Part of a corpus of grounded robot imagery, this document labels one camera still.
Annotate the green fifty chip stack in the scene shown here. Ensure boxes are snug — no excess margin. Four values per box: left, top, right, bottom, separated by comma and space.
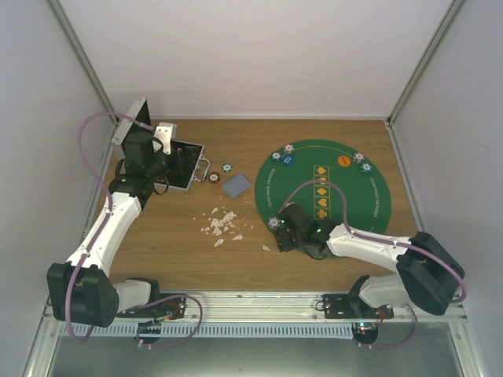
222, 163, 233, 173

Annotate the blue small blind button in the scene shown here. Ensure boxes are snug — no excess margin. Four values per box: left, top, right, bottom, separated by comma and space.
281, 155, 295, 167

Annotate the orange big blind button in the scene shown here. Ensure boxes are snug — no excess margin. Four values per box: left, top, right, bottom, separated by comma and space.
337, 156, 352, 167

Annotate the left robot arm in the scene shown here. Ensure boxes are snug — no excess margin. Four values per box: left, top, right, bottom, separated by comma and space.
46, 123, 180, 329

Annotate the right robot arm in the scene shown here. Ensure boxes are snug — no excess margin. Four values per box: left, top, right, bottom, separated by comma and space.
267, 203, 465, 318

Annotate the aluminium poker case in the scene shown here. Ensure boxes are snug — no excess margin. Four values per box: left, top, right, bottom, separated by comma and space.
112, 97, 211, 194

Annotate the red hundred chip stack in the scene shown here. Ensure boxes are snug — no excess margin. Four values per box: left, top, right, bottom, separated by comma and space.
208, 172, 221, 184

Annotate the round green poker mat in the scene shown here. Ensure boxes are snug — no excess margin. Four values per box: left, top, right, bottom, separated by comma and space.
255, 139, 391, 234

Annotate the blue playing card deck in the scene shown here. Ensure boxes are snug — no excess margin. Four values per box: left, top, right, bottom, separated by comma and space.
222, 174, 252, 199

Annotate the white debris pile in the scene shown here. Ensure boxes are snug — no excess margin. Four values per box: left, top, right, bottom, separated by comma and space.
190, 206, 274, 252

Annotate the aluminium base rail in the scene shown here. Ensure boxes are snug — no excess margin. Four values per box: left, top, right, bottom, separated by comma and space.
43, 291, 466, 346

